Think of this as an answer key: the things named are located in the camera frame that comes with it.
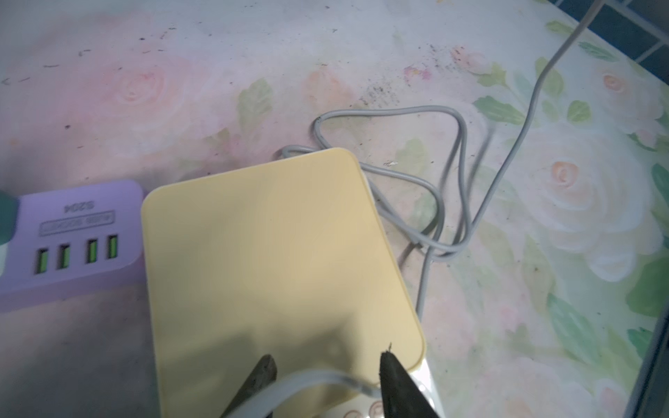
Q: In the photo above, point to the yellow electronic scale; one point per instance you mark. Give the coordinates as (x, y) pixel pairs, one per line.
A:
(287, 259)

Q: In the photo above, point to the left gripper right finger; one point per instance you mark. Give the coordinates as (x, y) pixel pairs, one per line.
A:
(400, 396)

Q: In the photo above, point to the purple power strip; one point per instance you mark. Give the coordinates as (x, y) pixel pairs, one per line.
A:
(72, 242)

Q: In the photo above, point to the green charger adapter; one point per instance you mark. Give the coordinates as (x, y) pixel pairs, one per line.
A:
(8, 216)

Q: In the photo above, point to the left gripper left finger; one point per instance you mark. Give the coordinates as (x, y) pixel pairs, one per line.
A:
(263, 374)

